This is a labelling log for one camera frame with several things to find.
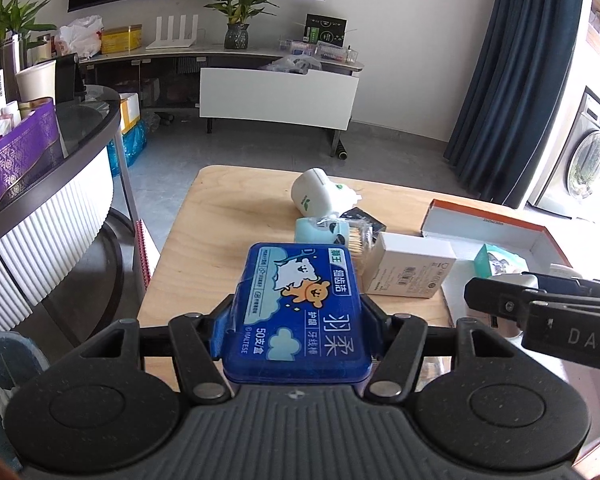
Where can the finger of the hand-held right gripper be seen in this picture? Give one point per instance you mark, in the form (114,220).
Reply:
(580,289)
(495,300)

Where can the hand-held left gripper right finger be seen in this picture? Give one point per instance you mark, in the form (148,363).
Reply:
(380,327)

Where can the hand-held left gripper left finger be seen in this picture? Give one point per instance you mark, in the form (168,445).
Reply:
(219,332)

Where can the white cardboard product box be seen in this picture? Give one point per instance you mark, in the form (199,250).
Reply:
(410,265)

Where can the orange-edged cardboard box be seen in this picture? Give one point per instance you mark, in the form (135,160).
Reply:
(480,225)

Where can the blue dental floss box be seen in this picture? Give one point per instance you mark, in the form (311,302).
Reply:
(295,310)

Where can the white device with green button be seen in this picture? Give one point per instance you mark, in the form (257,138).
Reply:
(315,192)

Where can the teal tissue packet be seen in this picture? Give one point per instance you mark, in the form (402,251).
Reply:
(500,260)

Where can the red spiral notebook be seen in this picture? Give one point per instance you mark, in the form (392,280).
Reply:
(144,255)

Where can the black power adapter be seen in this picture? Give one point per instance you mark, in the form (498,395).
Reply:
(367,218)

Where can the light blue small case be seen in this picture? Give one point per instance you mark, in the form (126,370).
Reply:
(312,231)

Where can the silver washing machine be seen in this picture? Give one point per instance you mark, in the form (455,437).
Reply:
(580,160)

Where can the black roll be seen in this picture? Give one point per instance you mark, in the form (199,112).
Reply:
(341,149)

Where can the round ribbed glass-top table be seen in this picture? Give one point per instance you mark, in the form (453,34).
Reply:
(50,230)

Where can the blue plastic bag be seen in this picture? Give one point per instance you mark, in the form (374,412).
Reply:
(130,147)

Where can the dark blue curtain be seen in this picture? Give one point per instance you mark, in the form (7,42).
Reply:
(510,85)

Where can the grey-blue trash bin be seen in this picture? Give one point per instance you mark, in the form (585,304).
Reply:
(5,360)

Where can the yellow and white carton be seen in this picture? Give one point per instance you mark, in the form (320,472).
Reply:
(129,112)

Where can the white tv cabinet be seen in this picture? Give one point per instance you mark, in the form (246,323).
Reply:
(280,92)

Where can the purple patterned box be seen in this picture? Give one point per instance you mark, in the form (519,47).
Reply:
(20,155)

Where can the grey plastic bag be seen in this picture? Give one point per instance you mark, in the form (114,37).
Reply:
(292,65)

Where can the clear pen boxes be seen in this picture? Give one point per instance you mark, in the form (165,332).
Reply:
(325,51)

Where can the white router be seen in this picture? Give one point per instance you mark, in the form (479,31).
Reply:
(172,35)

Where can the black and green box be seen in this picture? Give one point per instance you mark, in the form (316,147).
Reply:
(325,29)

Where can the yellow tin box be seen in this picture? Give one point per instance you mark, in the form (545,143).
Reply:
(121,39)

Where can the white paper cup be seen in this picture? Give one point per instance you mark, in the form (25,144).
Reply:
(36,82)

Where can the potted bamboo plant dark vase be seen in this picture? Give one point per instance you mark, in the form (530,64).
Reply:
(237,15)

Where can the white plastic bag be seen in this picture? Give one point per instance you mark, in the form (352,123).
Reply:
(82,35)

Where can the steel thermos bottle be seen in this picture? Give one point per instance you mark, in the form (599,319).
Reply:
(11,67)

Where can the green leafy plant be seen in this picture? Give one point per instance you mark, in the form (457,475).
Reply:
(5,25)

